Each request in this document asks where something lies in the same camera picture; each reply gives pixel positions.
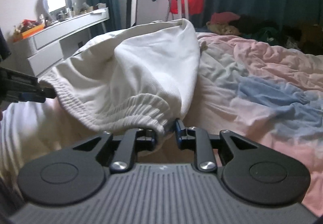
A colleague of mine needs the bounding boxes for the orange tray with clutter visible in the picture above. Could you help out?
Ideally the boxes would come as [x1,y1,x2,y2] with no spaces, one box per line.
[13,19,44,43]

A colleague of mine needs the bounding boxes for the pink clothing pile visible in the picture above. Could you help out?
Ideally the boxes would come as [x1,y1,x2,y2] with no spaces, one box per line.
[210,11,240,24]

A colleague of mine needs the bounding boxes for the white sweatshirt garment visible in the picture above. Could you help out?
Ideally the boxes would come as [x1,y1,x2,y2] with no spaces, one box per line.
[41,19,200,136]

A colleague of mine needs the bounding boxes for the pastel pink blue quilt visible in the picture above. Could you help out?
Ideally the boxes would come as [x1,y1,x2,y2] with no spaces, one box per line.
[1,33,322,215]

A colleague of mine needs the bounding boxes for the cosmetic bottles on desk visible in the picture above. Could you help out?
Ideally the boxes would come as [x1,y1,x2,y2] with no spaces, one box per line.
[55,4,75,22]

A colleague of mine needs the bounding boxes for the red bag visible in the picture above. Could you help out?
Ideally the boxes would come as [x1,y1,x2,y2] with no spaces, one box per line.
[170,0,205,15]

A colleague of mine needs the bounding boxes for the dark clothes pile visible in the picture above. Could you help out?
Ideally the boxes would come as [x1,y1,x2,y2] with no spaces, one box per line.
[229,15,322,56]

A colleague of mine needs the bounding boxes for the white dressing table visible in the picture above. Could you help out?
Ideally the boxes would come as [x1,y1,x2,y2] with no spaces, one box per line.
[13,7,109,77]

